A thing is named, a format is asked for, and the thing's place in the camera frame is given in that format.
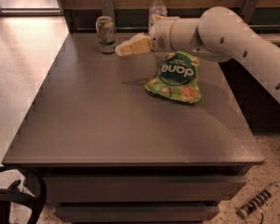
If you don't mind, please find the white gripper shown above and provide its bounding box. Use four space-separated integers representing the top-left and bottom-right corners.
115 17 179 56

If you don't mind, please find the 7up soda can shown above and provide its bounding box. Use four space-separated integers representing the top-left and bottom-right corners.
95 16 116 54

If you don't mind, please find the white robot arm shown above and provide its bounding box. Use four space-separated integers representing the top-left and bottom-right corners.
116 7 280 104

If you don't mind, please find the clear plastic water bottle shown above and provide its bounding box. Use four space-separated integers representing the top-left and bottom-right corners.
148 0 167 28

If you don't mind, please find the green snack chip bag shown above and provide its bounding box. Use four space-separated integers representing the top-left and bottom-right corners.
145 51 202 104

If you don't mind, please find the black chair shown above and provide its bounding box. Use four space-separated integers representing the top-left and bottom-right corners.
0 166 47 224

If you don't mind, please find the left metal rail bracket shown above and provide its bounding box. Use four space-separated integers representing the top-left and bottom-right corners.
100 0 115 21

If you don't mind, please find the metal rail bracket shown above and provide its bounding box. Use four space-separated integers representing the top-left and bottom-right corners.
240 0 259 23
100 0 115 21

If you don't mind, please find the horizontal metal rail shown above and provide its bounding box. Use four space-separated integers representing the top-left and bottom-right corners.
73 24 280 33

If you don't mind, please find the right metal rail bracket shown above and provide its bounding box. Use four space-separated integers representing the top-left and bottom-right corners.
240 0 259 23

